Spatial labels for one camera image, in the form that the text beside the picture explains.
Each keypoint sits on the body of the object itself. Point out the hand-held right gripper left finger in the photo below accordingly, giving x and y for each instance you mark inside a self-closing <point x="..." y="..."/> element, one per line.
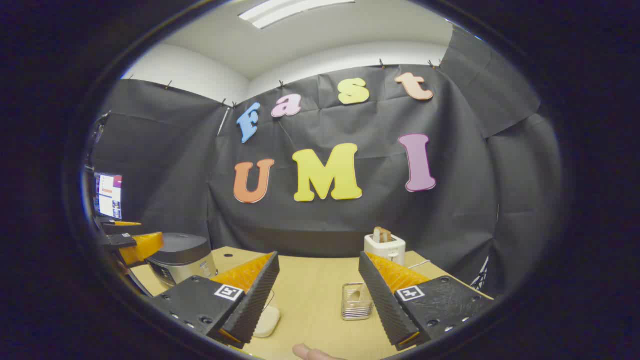
<point x="252" y="300"/>

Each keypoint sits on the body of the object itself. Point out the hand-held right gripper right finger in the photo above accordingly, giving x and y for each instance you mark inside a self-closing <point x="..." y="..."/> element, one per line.
<point x="382" y="300"/>

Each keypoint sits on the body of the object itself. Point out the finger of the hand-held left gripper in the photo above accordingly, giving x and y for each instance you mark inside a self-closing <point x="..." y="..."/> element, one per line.
<point x="142" y="247"/>
<point x="122" y="228"/>

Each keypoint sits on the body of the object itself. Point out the black silver rice cooker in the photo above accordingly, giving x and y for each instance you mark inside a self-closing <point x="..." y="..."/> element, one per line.
<point x="180" y="250"/>

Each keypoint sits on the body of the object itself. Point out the computer monitor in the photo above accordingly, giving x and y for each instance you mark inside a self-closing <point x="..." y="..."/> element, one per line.
<point x="109" y="195"/>

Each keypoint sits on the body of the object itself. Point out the white toaster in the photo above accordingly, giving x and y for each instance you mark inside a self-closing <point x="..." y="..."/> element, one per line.
<point x="385" y="249"/>

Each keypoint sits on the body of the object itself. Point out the toasted bread slice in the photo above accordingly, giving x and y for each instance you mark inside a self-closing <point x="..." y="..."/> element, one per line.
<point x="382" y="235"/>

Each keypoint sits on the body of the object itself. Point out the ceiling light panel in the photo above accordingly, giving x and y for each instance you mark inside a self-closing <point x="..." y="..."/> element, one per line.
<point x="290" y="10"/>

